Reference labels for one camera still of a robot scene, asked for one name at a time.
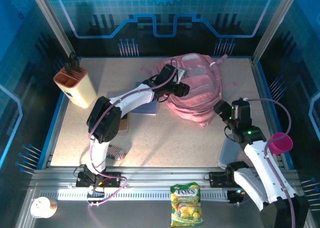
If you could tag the blue notebook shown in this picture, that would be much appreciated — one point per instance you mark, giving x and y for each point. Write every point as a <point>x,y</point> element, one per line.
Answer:
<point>147,110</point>

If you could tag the grey translucent case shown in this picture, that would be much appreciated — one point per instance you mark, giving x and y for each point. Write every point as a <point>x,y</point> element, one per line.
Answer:
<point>226,152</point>

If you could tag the pink backpack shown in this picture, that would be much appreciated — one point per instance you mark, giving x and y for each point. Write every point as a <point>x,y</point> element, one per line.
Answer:
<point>200,100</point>

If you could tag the dark brown book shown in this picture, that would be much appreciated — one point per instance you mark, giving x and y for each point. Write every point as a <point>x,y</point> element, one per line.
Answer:
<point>124,124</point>

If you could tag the flag print pencil case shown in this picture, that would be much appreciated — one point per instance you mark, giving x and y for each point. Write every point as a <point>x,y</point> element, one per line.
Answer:
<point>117,152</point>

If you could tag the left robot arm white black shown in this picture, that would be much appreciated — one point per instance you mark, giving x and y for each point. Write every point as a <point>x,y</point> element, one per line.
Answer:
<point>132,97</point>

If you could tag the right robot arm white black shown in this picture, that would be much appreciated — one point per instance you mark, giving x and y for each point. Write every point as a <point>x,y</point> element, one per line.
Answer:
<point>260,163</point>

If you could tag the pink plastic cup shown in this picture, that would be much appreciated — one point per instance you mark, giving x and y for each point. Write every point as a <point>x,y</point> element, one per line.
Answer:
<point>283,144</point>

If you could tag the black controller box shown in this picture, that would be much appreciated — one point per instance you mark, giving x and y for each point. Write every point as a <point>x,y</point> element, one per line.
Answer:
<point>233,196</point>
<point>96,195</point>

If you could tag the cream knife block orange top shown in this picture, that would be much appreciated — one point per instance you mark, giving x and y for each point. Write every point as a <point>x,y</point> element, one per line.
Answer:
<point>80,90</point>

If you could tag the green candy bag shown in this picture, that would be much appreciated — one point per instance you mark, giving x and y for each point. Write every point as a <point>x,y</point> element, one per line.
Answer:
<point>186,205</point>

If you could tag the white cup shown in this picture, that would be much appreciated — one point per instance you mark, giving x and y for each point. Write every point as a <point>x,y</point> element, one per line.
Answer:
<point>42,208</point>

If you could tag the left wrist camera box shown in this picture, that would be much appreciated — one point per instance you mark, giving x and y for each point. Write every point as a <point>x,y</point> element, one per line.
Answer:
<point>181,75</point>

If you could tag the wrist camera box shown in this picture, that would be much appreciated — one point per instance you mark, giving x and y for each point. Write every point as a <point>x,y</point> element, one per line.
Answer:
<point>181,75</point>
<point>245,98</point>

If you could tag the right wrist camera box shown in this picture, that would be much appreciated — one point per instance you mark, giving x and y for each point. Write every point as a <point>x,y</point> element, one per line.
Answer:
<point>245,98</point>

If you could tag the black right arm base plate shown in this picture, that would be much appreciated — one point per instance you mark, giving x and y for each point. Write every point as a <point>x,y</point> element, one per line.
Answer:
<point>217,181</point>

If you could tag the aluminium frame post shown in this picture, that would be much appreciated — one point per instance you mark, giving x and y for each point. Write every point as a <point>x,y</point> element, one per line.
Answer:
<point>50,20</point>
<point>275,20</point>

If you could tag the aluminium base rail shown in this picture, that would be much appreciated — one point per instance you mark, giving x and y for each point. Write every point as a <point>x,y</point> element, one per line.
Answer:
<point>160,178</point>

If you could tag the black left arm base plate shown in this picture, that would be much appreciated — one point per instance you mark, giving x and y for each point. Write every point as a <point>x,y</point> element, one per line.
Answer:
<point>112,180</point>

